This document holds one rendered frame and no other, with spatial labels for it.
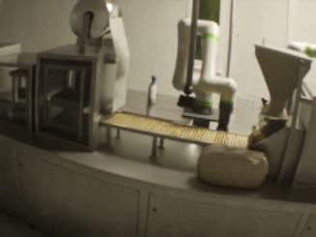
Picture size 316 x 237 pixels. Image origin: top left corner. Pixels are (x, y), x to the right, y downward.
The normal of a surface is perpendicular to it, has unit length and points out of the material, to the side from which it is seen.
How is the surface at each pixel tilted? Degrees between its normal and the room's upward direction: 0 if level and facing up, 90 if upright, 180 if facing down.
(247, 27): 90
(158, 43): 90
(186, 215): 90
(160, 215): 90
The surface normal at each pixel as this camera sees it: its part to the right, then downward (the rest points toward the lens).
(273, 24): -0.28, 0.27
